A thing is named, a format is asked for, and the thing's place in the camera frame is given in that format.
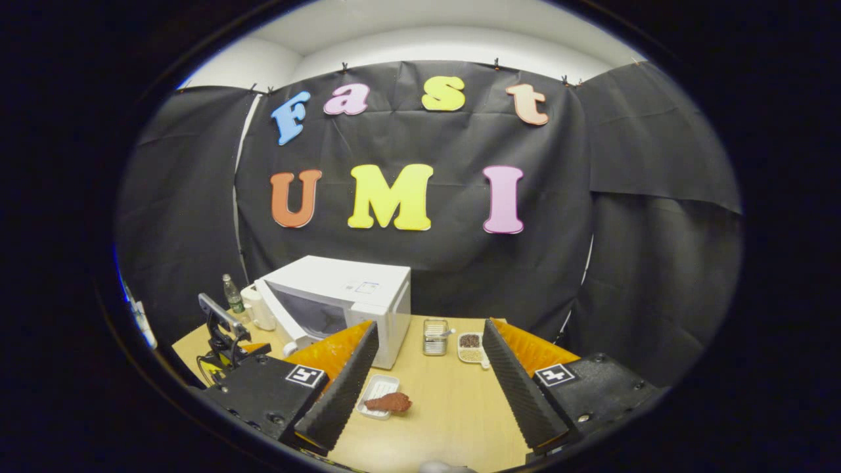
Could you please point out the red-brown meat piece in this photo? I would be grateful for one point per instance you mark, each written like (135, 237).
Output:
(391, 403)

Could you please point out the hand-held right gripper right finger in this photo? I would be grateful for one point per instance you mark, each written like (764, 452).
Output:
(519, 394)

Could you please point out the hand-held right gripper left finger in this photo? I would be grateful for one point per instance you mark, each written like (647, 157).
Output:
(341, 401)

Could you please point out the metal mesh utensil holder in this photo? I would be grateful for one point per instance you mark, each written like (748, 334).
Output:
(433, 341)

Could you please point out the white plastic tray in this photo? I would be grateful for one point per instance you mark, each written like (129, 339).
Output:
(381, 384)

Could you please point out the computer monitor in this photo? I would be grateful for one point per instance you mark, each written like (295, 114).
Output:
(141, 322)

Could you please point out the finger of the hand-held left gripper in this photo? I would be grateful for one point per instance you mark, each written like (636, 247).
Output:
(254, 347)

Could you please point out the white toaster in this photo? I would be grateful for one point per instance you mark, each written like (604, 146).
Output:
(251, 303)

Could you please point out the black backdrop cloth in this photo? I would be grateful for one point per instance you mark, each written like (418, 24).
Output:
(427, 141)

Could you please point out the white divided dish of grains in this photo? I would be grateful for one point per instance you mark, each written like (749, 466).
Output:
(470, 355)

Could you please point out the white microwave oven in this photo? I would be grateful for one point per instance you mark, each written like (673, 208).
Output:
(341, 279)

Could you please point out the clear water bottle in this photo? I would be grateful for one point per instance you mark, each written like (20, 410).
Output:
(232, 299)

